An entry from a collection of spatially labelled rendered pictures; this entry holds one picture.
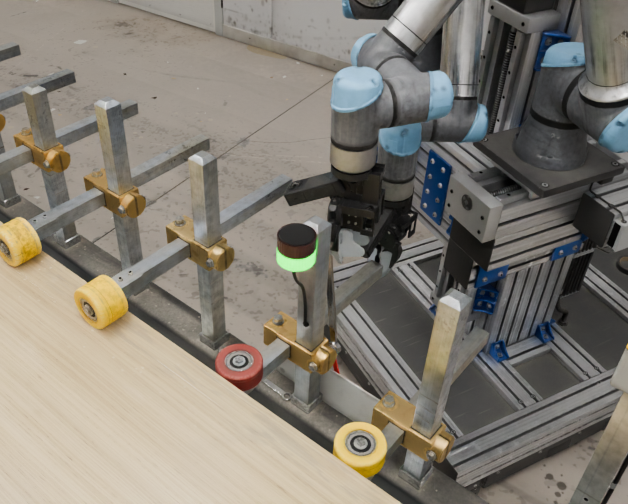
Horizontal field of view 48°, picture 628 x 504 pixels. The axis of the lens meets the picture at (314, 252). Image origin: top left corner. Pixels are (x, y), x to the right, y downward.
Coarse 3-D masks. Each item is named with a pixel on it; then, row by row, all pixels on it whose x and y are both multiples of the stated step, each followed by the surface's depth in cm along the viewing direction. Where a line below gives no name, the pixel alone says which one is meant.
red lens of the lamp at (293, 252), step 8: (288, 224) 109; (304, 224) 109; (280, 240) 105; (280, 248) 106; (288, 248) 105; (296, 248) 104; (304, 248) 105; (312, 248) 106; (288, 256) 106; (296, 256) 105; (304, 256) 106
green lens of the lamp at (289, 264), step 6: (282, 258) 107; (288, 258) 106; (306, 258) 106; (312, 258) 107; (282, 264) 107; (288, 264) 107; (294, 264) 106; (300, 264) 106; (306, 264) 107; (312, 264) 108; (294, 270) 107; (300, 270) 107
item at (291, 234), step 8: (296, 224) 108; (280, 232) 107; (288, 232) 107; (296, 232) 107; (304, 232) 107; (312, 232) 107; (288, 240) 105; (296, 240) 105; (304, 240) 105; (312, 240) 106; (296, 280) 112; (304, 288) 115; (304, 296) 116; (304, 304) 118; (304, 312) 119; (304, 320) 120
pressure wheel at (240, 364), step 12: (228, 348) 119; (240, 348) 119; (252, 348) 120; (216, 360) 117; (228, 360) 118; (240, 360) 117; (252, 360) 118; (216, 372) 117; (228, 372) 115; (240, 372) 115; (252, 372) 116; (240, 384) 115; (252, 384) 116
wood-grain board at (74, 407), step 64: (0, 256) 136; (0, 320) 123; (64, 320) 124; (128, 320) 124; (0, 384) 112; (64, 384) 113; (128, 384) 113; (192, 384) 114; (0, 448) 103; (64, 448) 104; (128, 448) 104; (192, 448) 105; (256, 448) 105; (320, 448) 105
